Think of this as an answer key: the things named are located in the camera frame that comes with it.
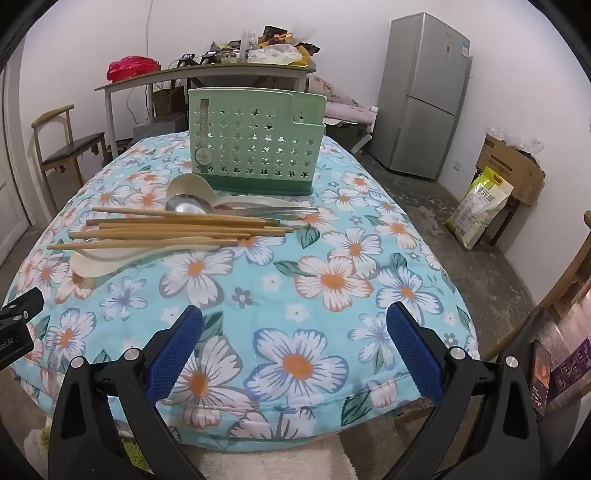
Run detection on clutter heap on table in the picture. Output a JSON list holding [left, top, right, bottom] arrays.
[[175, 25, 320, 68]]

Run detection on pile of wooden chopsticks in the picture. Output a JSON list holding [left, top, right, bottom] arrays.
[[46, 206, 295, 251]]

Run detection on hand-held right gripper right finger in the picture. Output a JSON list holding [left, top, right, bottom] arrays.
[[385, 302, 541, 480]]

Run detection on wooden chair dark seat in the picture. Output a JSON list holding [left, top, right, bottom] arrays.
[[31, 104, 108, 186]]

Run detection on silver refrigerator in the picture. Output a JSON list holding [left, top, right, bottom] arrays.
[[369, 13, 473, 180]]

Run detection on red plastic bag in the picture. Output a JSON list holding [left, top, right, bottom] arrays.
[[107, 55, 160, 83]]

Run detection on green perforated utensil holder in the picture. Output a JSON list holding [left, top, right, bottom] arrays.
[[187, 87, 328, 195]]

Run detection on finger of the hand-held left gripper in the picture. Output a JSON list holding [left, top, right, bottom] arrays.
[[0, 288, 45, 324]]

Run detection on green yellow rice bag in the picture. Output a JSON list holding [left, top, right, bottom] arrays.
[[445, 166, 515, 250]]

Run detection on rolled floral quilt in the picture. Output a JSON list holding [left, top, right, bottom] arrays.
[[307, 75, 380, 125]]

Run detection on small cardboard box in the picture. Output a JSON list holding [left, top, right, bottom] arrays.
[[152, 85, 186, 117]]

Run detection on floral turquoise blanket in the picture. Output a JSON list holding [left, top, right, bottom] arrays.
[[2, 131, 481, 448]]

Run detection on thin wall cable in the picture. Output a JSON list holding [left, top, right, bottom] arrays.
[[144, 0, 156, 63]]

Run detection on dark wooden stool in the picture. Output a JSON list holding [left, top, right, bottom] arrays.
[[488, 194, 525, 247]]

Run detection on white panel door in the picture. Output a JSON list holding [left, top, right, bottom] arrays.
[[0, 60, 33, 266]]

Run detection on long grey table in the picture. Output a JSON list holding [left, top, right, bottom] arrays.
[[95, 62, 317, 155]]

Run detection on large cardboard box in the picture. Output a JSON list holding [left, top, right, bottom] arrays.
[[475, 131, 546, 206]]

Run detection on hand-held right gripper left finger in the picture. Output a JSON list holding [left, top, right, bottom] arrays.
[[48, 305, 204, 480]]

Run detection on purple printed bag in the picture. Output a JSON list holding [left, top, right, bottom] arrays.
[[531, 295, 591, 414]]

